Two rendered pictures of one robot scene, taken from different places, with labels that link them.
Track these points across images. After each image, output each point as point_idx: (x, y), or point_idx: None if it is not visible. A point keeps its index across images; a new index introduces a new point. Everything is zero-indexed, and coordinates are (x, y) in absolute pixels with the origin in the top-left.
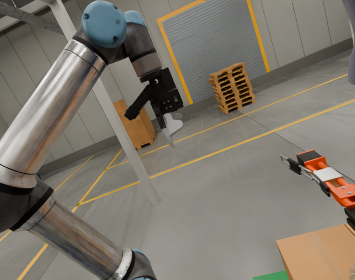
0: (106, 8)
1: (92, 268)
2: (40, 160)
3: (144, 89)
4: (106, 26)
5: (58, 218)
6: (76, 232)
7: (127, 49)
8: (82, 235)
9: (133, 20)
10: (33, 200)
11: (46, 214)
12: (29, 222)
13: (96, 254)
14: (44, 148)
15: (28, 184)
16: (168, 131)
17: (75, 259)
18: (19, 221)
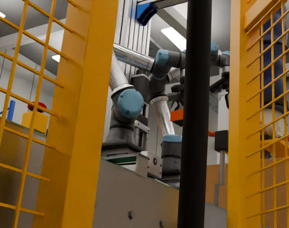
0: (214, 43)
1: (163, 129)
2: (175, 73)
3: (220, 78)
4: (211, 47)
5: (165, 104)
6: (167, 113)
7: (220, 62)
8: (168, 115)
9: (227, 54)
10: (163, 92)
11: (163, 100)
12: (158, 98)
13: (168, 125)
14: (178, 70)
15: (169, 77)
16: (220, 93)
17: (160, 122)
18: (155, 95)
